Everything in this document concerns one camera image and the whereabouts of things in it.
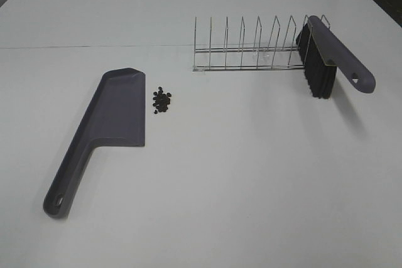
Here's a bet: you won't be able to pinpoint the pile of coffee beans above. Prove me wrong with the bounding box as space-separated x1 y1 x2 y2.
153 87 172 114

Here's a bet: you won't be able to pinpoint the grey plastic dustpan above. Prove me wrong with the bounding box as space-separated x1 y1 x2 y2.
43 68 146 219

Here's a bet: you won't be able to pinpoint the grey hand brush black bristles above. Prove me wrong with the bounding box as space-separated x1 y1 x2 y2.
296 15 376 99

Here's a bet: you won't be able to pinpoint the metal wire dish rack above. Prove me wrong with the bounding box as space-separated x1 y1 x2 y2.
192 14 312 72

